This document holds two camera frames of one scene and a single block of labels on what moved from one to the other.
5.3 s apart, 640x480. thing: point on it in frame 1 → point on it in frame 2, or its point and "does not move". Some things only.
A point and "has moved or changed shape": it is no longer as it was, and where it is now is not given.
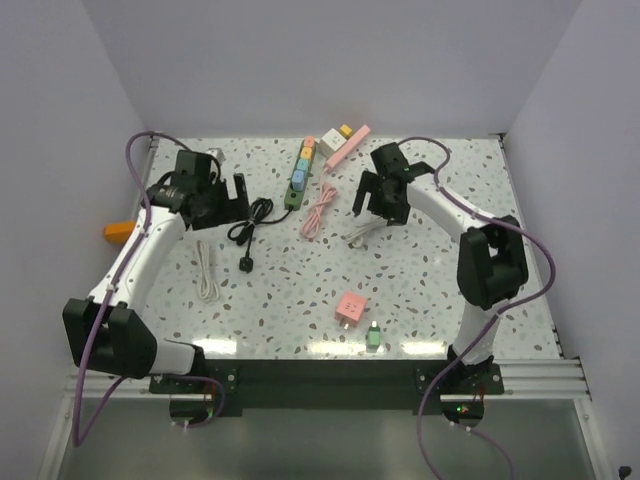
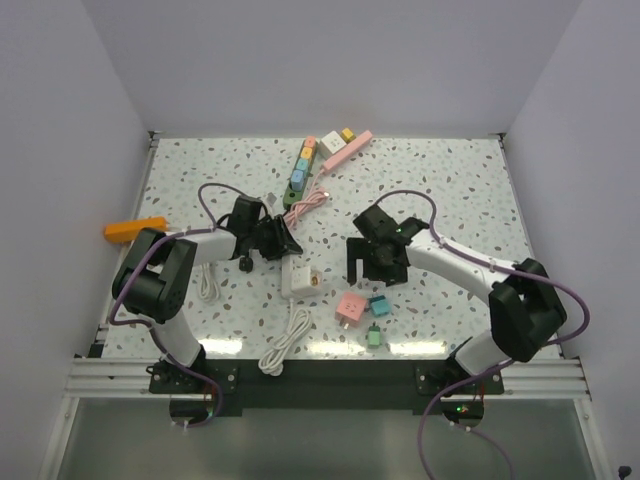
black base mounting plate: (338, 384) does not move
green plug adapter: (373, 338) does not move
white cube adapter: (331, 142) does not move
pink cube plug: (350, 310) does not move
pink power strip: (347, 147) has moved or changed shape
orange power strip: (118, 233) does not move
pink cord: (310, 225) → (316, 197)
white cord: (207, 289) does not move
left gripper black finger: (239, 209) → (284, 243)
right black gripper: (370, 182) → (358, 248)
